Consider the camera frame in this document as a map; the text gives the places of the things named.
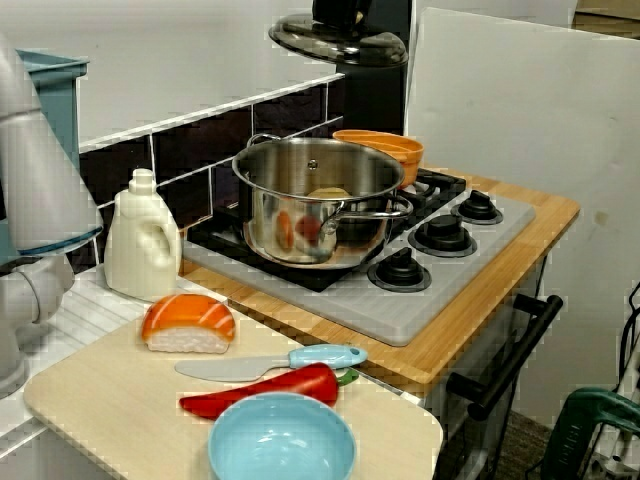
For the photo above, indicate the white bottle top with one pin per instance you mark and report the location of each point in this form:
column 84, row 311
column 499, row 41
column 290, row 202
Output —
column 140, row 240

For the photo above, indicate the white sink counter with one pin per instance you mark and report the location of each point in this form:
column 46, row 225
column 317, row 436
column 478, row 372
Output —
column 90, row 310

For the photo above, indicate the orange toy pot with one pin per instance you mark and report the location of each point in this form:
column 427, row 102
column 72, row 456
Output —
column 400, row 155

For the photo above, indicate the grey toy faucet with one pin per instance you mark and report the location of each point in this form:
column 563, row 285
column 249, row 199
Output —
column 40, row 190

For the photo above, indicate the dark grey side panel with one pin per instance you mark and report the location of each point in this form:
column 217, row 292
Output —
column 370, row 100

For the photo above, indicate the red toy pepper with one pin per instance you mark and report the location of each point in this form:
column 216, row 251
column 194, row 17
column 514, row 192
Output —
column 300, row 387

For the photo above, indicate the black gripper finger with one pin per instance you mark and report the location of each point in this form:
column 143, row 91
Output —
column 332, row 12
column 367, row 9

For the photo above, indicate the stainless steel pot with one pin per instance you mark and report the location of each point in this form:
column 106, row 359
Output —
column 300, row 235

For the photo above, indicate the black burner grate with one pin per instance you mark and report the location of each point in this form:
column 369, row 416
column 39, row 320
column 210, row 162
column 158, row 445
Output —
column 300, row 277
column 440, row 187

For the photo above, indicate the yellow food piece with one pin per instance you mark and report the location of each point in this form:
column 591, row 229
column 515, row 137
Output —
column 327, row 192

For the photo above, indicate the light blue bowl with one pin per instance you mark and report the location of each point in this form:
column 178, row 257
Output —
column 280, row 445

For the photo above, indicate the brown glass lid yellow knob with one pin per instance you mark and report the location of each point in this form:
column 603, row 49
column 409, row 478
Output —
column 350, row 47

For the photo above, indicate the grey stove top panel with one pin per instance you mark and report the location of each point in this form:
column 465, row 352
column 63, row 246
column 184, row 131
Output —
column 400, row 315

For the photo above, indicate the pale wooden cutting board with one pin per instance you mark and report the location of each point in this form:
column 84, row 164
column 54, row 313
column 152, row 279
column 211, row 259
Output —
column 100, row 400

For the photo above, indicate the teal toy cabinet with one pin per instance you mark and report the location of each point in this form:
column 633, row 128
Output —
column 55, row 100

